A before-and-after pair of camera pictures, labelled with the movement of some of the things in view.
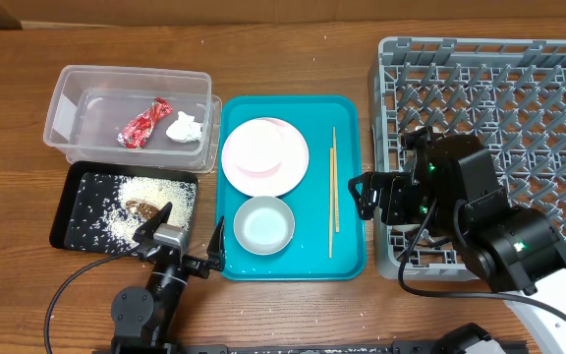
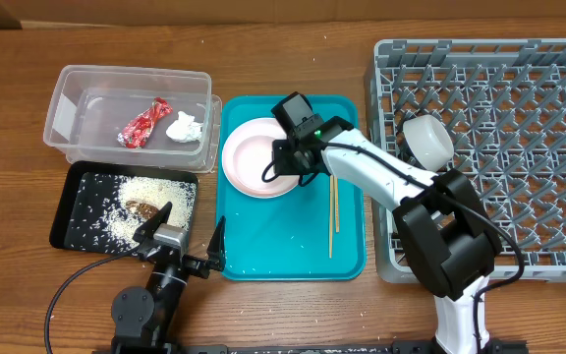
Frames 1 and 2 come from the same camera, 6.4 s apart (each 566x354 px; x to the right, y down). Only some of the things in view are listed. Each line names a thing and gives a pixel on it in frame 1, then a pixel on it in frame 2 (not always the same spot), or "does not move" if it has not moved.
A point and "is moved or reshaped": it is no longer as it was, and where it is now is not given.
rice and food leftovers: (108, 210) does not move
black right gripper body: (402, 198) to (287, 162)
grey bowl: (263, 225) is moved or reshaped
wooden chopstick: (331, 199) does not move
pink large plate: (264, 156) does not move
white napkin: (185, 129) does not move
